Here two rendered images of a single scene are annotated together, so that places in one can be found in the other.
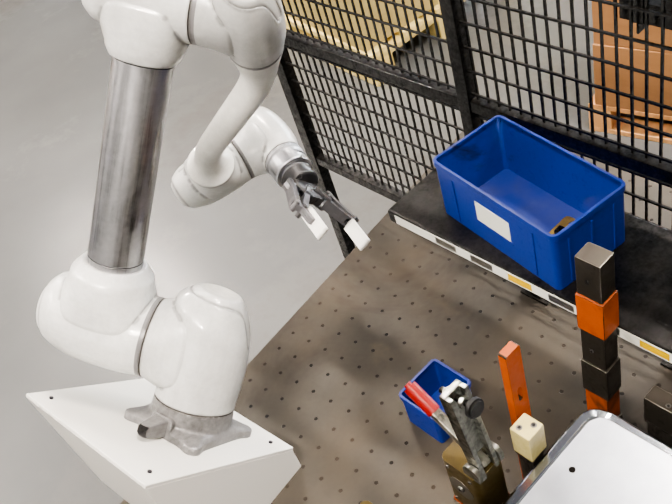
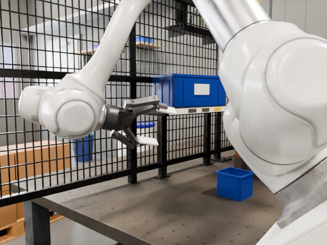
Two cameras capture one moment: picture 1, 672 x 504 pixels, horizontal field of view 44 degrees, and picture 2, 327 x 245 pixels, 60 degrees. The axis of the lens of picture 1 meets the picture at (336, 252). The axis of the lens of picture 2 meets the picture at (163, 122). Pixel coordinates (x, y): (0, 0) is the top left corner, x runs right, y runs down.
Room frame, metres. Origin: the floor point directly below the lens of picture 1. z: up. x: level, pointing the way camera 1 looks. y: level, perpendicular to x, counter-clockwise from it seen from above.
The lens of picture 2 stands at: (1.48, 0.85, 1.08)
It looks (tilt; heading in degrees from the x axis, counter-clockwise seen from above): 6 degrees down; 255
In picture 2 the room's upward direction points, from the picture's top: straight up
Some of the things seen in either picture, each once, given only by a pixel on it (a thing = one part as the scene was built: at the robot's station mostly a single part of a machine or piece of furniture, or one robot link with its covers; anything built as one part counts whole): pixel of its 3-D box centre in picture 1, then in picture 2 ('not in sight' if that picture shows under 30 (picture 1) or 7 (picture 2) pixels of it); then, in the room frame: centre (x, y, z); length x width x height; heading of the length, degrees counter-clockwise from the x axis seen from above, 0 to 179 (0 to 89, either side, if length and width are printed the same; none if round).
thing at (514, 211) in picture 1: (527, 198); (189, 90); (1.04, -0.35, 1.09); 0.30 x 0.17 x 0.13; 20
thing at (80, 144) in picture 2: not in sight; (83, 146); (1.56, -3.94, 0.23); 0.39 x 0.37 x 0.46; 126
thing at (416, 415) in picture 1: (438, 401); (234, 183); (0.96, -0.09, 0.75); 0.11 x 0.10 x 0.09; 120
